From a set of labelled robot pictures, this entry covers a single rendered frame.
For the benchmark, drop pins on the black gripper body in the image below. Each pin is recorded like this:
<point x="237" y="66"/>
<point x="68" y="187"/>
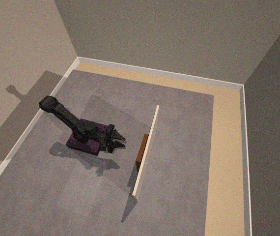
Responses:
<point x="107" y="134"/>

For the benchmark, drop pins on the dark brown picture frame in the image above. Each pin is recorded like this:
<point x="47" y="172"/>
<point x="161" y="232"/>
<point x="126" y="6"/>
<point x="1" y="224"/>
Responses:
<point x="141" y="151"/>

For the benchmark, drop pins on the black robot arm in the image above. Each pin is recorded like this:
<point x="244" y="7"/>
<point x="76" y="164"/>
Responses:
<point x="82" y="130"/>

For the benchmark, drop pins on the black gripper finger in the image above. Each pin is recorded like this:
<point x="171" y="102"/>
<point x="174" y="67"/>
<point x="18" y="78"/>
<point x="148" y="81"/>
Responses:
<point x="117" y="144"/>
<point x="116" y="135"/>

